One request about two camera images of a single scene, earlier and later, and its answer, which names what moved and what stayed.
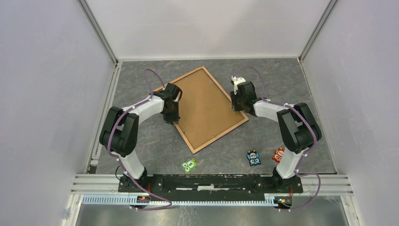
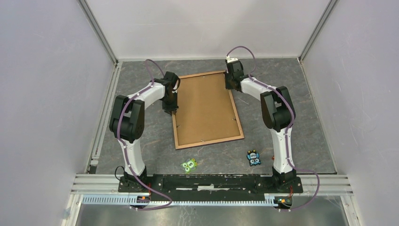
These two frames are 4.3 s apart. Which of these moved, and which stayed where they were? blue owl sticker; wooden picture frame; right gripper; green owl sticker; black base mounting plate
Moved: right gripper; wooden picture frame
Stayed: blue owl sticker; green owl sticker; black base mounting plate
